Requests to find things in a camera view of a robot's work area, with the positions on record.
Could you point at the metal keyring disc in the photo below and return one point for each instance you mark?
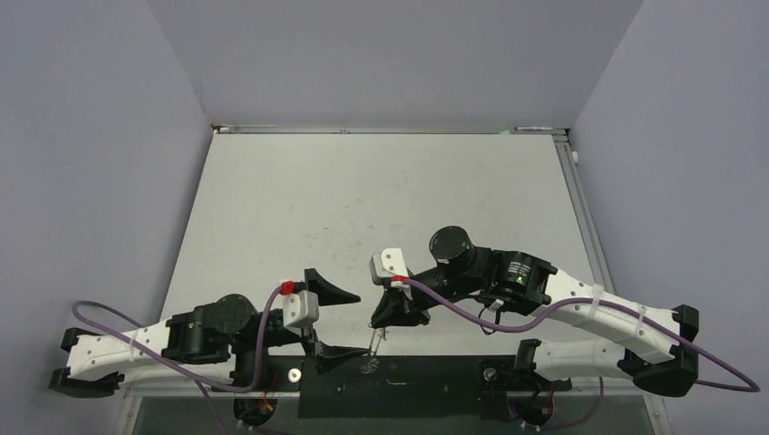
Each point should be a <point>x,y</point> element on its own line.
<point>372,351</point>

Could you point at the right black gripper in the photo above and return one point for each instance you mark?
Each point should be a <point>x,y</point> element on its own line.
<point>395,306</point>

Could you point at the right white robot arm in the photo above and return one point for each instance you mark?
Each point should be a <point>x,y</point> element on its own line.
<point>645,345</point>

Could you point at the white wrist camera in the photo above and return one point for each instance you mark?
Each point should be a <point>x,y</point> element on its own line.
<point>386,265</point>
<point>300,310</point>

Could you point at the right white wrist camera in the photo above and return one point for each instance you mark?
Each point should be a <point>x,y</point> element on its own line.
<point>386,265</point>

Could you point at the aluminium frame rail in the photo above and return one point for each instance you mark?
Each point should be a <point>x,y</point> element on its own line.
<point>587,229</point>

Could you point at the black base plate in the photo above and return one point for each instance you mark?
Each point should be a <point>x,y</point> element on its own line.
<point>394,387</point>

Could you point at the marker pen on rail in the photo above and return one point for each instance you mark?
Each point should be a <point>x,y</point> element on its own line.
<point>532,129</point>

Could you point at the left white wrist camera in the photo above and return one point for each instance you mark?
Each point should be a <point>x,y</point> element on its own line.
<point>300,310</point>

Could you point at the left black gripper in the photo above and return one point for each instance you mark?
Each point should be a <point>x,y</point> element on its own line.
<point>326,355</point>

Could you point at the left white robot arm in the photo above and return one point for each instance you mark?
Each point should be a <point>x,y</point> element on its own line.
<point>223,344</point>

